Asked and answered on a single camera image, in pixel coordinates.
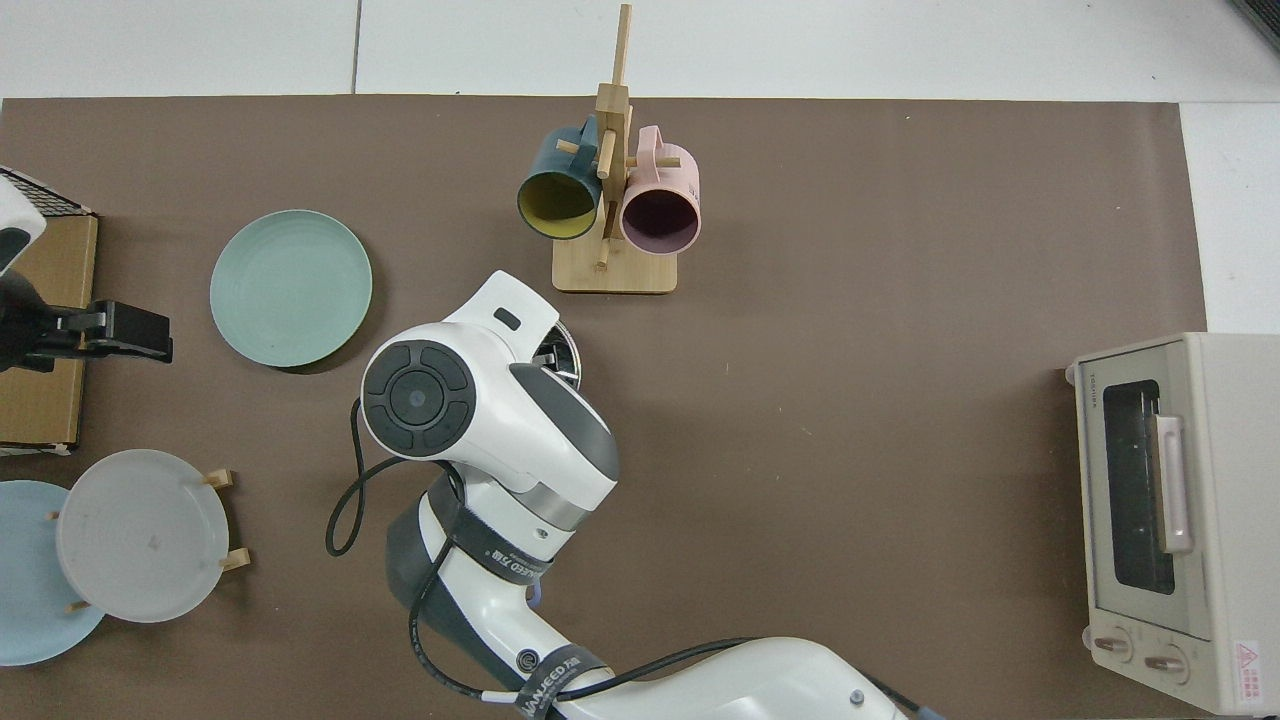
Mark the wooden cup stand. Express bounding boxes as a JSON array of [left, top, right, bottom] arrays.
[[552, 3, 681, 295]]

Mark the brown table cloth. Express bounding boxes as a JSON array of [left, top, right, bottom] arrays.
[[0, 95, 1211, 720]]

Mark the pale toaster oven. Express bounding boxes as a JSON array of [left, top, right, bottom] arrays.
[[1065, 332, 1280, 716]]

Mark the grey plate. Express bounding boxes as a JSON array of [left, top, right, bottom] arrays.
[[56, 449, 231, 624]]

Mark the pink cup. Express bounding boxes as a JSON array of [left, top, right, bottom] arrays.
[[620, 125, 702, 257]]

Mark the light blue plate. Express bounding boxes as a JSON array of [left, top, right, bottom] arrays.
[[0, 480, 106, 667]]

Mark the wooden plate rack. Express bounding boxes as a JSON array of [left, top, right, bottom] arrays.
[[48, 468, 251, 613]]

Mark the dark teal cup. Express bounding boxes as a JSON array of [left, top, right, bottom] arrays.
[[517, 115, 604, 241]]

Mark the teal plate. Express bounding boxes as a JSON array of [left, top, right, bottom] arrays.
[[209, 209, 374, 369]]

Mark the wire basket with wooden floor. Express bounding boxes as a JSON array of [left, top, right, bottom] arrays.
[[0, 165, 100, 456]]

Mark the glass lid with blue knob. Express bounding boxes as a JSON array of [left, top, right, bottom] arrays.
[[545, 320, 584, 393]]

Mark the black cable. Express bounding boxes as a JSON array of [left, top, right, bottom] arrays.
[[325, 398, 761, 703]]

